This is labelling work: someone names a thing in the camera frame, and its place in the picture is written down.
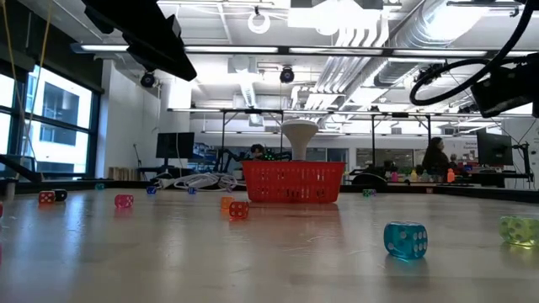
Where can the black workstation frame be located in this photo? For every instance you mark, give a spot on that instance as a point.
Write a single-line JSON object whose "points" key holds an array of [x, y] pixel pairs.
{"points": [[252, 111], [400, 114]]}

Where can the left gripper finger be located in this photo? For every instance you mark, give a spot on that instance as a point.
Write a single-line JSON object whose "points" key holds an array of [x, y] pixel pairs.
{"points": [[172, 63]]}

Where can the black die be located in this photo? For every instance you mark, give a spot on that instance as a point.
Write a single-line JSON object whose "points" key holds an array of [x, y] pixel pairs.
{"points": [[61, 195]]}

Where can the pink die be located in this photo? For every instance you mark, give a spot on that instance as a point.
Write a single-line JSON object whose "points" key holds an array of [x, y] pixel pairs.
{"points": [[124, 200]]}

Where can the silver ventilation duct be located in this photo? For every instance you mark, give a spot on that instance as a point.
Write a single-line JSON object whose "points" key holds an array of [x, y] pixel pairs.
{"points": [[425, 25]]}

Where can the yellow bottle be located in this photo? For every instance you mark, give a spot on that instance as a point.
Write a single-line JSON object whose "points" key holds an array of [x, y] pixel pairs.
{"points": [[414, 175]]}

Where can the black background robot arm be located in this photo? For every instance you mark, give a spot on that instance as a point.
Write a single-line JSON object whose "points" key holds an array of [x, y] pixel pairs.
{"points": [[229, 157]]}

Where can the black monitor on stand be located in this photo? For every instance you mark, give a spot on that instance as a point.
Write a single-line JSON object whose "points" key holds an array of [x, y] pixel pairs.
{"points": [[494, 148], [175, 145]]}

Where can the orange bottle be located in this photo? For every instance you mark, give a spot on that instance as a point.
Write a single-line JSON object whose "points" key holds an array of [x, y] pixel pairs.
{"points": [[450, 175]]}

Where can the person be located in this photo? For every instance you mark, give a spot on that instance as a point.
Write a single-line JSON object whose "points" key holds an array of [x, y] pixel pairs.
{"points": [[257, 151], [436, 157], [453, 161]]}

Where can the pink bottle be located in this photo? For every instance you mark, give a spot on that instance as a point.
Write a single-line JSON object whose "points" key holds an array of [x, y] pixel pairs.
{"points": [[394, 177]]}

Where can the wooden blocks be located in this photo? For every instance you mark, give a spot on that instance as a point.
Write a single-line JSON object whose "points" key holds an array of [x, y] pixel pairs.
{"points": [[123, 173]]}

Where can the teal translucent die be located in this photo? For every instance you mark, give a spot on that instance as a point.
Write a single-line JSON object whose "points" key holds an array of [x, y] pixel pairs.
{"points": [[99, 186], [405, 240]]}

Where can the red plastic basket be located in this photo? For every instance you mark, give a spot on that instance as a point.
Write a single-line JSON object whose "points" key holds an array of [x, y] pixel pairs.
{"points": [[295, 181]]}

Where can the yellow-green translucent die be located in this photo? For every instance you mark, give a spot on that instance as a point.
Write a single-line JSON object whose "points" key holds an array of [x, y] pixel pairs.
{"points": [[520, 231]]}

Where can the ceiling light rail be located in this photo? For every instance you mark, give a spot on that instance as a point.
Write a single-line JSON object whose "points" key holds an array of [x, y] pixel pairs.
{"points": [[231, 49]]}

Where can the black ceiling camera cluster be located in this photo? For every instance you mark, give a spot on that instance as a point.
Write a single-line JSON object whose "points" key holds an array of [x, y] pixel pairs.
{"points": [[427, 73]]}

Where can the window with dark frame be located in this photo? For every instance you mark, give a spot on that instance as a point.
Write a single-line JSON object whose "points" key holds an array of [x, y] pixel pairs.
{"points": [[63, 147]]}

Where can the white lamp with metal base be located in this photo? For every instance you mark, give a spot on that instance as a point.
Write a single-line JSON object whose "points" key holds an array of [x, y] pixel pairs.
{"points": [[299, 134]]}

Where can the red die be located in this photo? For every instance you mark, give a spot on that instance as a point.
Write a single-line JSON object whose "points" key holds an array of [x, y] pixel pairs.
{"points": [[46, 197]]}

